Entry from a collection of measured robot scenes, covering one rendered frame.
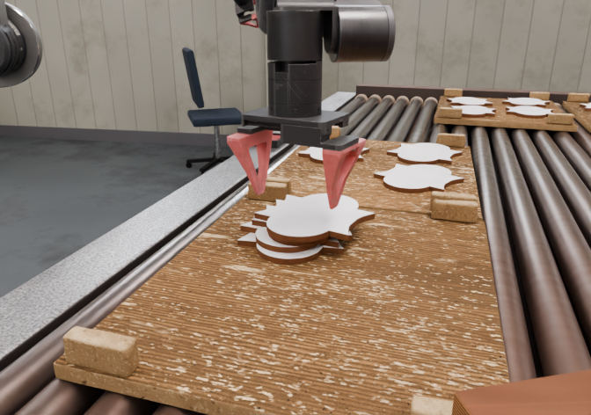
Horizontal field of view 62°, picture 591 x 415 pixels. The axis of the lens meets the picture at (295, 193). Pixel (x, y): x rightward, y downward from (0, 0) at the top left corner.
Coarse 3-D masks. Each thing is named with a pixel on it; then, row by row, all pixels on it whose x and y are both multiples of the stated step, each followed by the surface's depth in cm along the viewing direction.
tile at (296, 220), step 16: (272, 208) 62; (288, 208) 62; (304, 208) 62; (320, 208) 62; (336, 208) 62; (352, 208) 62; (272, 224) 57; (288, 224) 57; (304, 224) 57; (320, 224) 57; (336, 224) 57; (352, 224) 58; (288, 240) 55; (304, 240) 55
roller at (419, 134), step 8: (424, 104) 174; (432, 104) 165; (424, 112) 151; (432, 112) 155; (424, 120) 138; (432, 120) 150; (416, 128) 129; (424, 128) 130; (416, 136) 120; (424, 136) 123
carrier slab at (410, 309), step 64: (192, 256) 57; (256, 256) 57; (320, 256) 57; (384, 256) 57; (448, 256) 57; (128, 320) 45; (192, 320) 45; (256, 320) 45; (320, 320) 45; (384, 320) 45; (448, 320) 45; (128, 384) 38; (192, 384) 37; (256, 384) 37; (320, 384) 37; (384, 384) 37; (448, 384) 37
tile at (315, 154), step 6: (306, 150) 98; (312, 150) 98; (318, 150) 98; (366, 150) 100; (300, 156) 97; (306, 156) 97; (312, 156) 95; (318, 156) 95; (360, 156) 95; (318, 162) 93
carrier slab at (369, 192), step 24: (384, 144) 106; (288, 168) 90; (312, 168) 90; (360, 168) 90; (384, 168) 90; (456, 168) 90; (312, 192) 78; (360, 192) 78; (384, 192) 78; (456, 192) 78; (480, 216) 68
